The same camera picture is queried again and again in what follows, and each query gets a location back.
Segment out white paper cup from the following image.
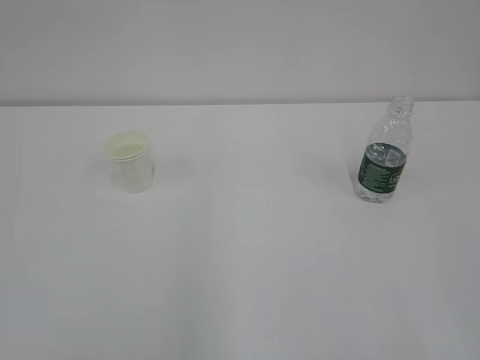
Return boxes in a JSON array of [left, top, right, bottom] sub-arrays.
[[103, 131, 155, 194]]

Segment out clear water bottle green label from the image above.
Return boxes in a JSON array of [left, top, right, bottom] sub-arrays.
[[354, 96, 414, 203]]

